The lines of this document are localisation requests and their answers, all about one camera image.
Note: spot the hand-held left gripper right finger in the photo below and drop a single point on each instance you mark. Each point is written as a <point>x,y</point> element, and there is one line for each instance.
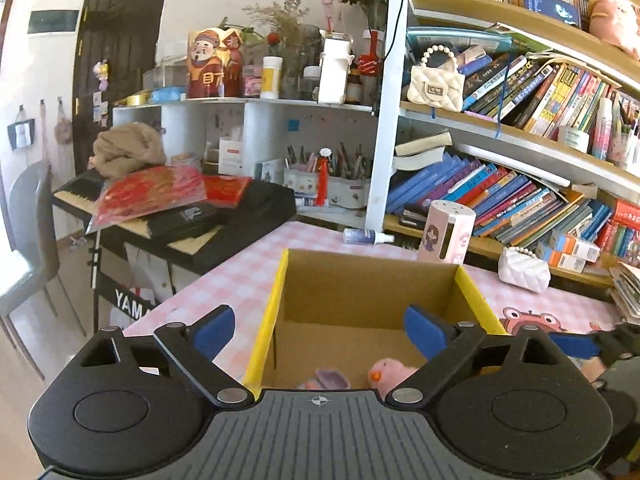
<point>425,331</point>

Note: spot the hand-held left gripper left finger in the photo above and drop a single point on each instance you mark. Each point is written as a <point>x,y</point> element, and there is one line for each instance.
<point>217,331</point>

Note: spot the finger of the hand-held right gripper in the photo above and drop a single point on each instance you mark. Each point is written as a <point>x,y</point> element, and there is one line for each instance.
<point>572,344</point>

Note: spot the pink plush duck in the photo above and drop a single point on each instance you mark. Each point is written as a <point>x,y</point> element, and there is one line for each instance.
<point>392,372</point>

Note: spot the yellow cardboard box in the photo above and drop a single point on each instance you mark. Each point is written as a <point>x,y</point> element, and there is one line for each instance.
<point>350,290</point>

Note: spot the purple soft toy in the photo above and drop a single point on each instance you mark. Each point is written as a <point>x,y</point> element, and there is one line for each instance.
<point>327,380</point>

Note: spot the stack of papers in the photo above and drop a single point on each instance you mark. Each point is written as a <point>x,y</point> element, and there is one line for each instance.
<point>627,290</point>

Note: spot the white quilted purse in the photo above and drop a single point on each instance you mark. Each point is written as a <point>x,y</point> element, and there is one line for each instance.
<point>525,270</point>

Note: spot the orange white small boxes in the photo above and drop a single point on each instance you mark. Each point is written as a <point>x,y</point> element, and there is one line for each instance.
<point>570,252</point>

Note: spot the black keyboard stand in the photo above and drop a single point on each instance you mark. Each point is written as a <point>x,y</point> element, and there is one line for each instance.
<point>130,300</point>

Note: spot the pink cartoon container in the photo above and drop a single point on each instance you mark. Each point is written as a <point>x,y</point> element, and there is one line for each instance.
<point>442,232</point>

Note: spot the small spray bottle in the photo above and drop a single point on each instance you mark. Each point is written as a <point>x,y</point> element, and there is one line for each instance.
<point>365,236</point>

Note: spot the black flat case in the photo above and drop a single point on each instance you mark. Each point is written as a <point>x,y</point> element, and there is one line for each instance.
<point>187,217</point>

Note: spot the red boxed book set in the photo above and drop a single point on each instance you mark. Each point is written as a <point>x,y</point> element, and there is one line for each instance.
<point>622,230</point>

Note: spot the black electronic keyboard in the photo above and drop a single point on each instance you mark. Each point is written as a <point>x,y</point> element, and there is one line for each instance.
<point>260,210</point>

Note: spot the red envelope pack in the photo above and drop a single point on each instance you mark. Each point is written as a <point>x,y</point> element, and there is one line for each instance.
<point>227,190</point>

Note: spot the row of blue books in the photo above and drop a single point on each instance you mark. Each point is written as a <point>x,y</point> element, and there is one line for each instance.
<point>480,195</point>

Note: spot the bag of red decorations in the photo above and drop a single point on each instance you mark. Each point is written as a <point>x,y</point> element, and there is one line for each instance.
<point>150,190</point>

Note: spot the white pen holder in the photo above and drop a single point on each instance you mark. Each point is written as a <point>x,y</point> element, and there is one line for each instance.
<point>350,192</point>
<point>300,182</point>

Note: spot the white box red label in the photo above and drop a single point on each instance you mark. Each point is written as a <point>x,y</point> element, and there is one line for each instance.
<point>231,157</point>

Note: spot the red tassel ornament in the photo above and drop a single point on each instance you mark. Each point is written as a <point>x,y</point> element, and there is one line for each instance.
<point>322,180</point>

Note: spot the beige bundled cloth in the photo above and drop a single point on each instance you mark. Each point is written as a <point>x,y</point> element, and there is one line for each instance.
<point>127,150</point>

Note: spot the white round jar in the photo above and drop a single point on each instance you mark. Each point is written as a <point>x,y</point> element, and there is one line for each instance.
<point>573,139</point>

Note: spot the shelf pen cups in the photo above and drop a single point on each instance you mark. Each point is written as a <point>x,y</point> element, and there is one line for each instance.
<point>627,145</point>

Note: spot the grey chair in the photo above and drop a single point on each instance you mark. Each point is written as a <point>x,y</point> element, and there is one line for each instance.
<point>30,240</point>

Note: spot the white shelf unit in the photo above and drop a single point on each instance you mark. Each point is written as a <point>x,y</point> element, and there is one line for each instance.
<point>270,125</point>

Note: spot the pink pastel bottle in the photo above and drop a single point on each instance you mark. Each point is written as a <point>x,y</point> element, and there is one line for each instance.
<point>602,130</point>

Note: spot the blue face mask pack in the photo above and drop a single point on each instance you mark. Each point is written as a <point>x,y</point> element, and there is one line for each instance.
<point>167,95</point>

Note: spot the cream quilted pearl handbag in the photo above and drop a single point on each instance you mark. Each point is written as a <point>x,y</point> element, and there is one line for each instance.
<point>435,87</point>

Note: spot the yellow tape roll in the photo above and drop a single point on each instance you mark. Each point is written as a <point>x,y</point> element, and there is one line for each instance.
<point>137,100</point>

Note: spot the row of leaning books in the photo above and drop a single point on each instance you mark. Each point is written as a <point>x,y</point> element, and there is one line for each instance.
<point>545,95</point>

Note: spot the small pink box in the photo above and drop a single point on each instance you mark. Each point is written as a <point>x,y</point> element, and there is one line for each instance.
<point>253,82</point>

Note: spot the white bottle yellow label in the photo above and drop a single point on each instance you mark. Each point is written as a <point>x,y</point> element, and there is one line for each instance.
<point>271,80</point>

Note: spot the clear plastic boxes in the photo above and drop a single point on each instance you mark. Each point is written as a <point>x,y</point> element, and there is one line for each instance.
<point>165,75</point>

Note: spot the red fortune god tube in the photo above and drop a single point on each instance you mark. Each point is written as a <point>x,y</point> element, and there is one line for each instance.
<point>212,65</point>

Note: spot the white carton dispenser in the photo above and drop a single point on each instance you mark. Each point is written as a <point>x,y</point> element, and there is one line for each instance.
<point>333,72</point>

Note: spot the dark door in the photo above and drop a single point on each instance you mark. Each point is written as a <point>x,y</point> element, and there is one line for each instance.
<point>120,35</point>

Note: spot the dried flower bouquet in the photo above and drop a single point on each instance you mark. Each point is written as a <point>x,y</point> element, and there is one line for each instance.
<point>282,15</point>

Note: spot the pink plush toy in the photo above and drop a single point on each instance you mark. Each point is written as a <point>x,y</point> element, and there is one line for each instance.
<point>612,22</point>

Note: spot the dark wall pocket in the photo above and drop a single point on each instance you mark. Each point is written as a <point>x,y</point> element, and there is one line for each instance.
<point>21,132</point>

